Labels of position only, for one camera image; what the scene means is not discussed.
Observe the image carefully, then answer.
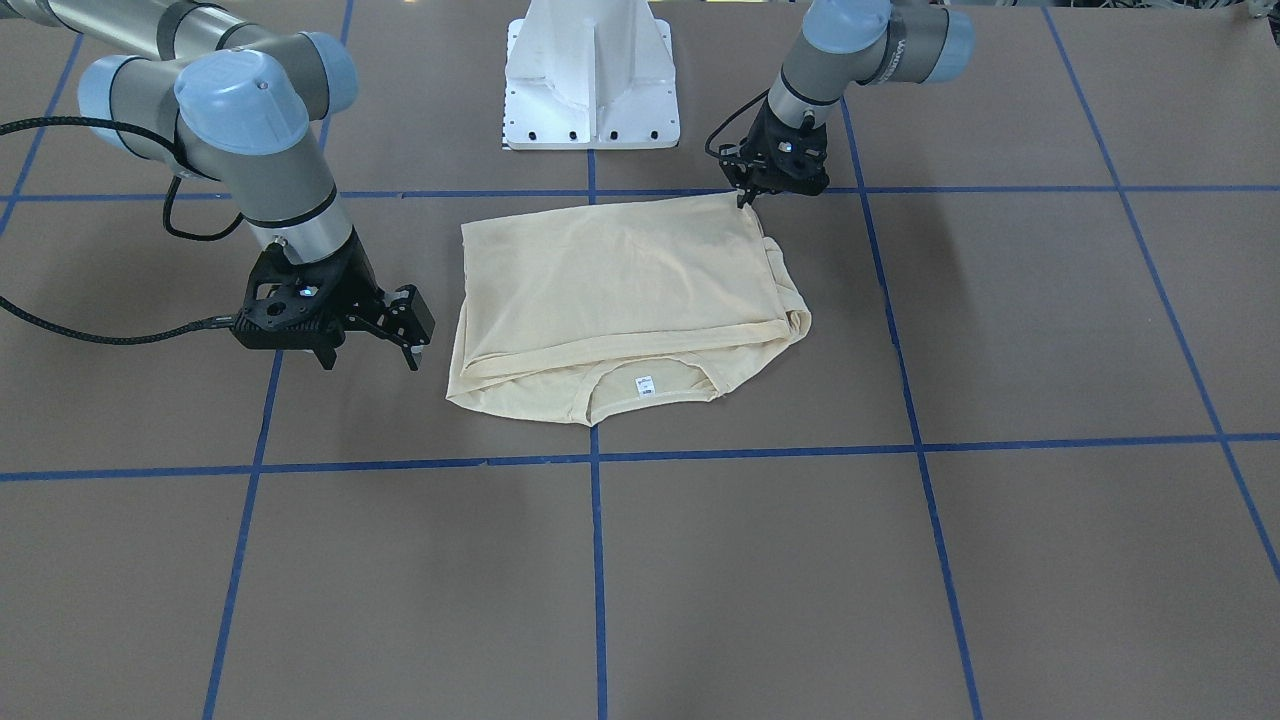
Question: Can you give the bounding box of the beige long-sleeve printed shirt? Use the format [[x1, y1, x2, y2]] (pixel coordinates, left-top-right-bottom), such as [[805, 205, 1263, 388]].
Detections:
[[445, 192, 812, 427]]

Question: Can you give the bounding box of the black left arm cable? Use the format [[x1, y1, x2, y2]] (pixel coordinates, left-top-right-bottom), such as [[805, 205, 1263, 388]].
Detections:
[[704, 90, 771, 165]]

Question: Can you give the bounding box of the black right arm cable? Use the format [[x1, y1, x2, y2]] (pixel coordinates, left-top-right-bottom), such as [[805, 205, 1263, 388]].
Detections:
[[0, 117, 251, 347]]

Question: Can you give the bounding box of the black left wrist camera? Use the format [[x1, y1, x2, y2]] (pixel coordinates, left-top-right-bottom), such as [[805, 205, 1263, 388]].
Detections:
[[716, 140, 755, 193]]

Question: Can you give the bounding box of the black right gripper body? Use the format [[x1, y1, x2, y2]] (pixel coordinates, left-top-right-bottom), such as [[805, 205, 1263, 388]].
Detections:
[[232, 231, 390, 354]]

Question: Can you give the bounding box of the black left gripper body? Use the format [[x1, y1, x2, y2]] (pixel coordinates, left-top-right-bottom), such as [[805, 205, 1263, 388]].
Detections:
[[740, 100, 829, 197]]

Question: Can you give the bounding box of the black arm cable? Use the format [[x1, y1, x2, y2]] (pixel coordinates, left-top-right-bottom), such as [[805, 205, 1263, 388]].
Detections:
[[0, 117, 251, 347], [704, 90, 771, 165]]

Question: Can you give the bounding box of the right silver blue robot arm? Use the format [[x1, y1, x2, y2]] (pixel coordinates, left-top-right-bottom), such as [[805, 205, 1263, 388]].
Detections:
[[3, 1, 435, 370]]

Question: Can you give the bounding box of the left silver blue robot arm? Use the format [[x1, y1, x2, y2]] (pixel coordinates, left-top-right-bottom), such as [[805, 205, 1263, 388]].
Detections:
[[712, 1, 977, 208]]

